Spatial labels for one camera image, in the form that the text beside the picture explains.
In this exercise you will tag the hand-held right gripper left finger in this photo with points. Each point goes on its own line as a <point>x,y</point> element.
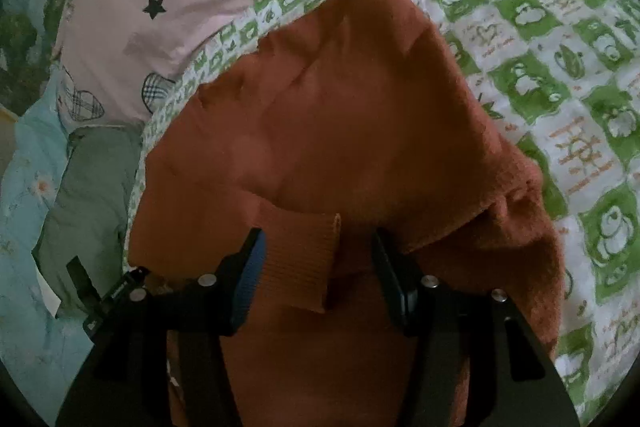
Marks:
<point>249,279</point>

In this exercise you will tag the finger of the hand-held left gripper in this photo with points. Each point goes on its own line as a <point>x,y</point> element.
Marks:
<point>117,289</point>

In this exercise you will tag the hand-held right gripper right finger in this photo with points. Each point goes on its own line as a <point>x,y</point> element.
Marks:
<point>395,287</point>

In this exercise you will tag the orange knit sweater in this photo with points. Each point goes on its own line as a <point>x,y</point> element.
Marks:
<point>325,132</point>

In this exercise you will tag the grey-green pillow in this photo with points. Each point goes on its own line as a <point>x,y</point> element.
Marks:
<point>90,207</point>

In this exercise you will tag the light blue floral sheet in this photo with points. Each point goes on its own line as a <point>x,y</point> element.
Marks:
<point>25,257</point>

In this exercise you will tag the pink quilt with plaid hearts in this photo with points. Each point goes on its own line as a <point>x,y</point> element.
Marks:
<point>100,32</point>

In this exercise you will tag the green white printed blanket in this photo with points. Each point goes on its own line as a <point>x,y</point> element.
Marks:
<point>550,57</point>

